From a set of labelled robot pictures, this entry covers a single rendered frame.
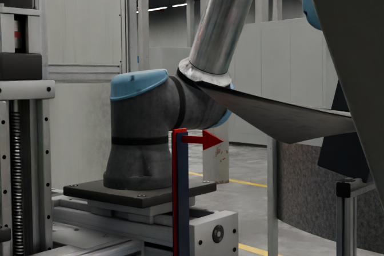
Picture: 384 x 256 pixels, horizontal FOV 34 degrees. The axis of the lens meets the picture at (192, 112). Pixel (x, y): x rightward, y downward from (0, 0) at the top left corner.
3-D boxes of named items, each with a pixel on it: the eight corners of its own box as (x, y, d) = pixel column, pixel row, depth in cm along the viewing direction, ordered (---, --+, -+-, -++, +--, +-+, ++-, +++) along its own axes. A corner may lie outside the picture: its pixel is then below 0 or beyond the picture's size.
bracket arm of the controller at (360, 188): (350, 198, 117) (350, 182, 116) (335, 196, 118) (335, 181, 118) (393, 181, 136) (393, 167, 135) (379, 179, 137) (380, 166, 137)
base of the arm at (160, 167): (87, 185, 127) (86, 136, 126) (139, 175, 138) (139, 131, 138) (141, 193, 117) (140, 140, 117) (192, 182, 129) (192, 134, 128)
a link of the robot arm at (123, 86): (99, 135, 129) (98, 69, 128) (155, 131, 137) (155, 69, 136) (128, 139, 119) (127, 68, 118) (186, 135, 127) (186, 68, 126)
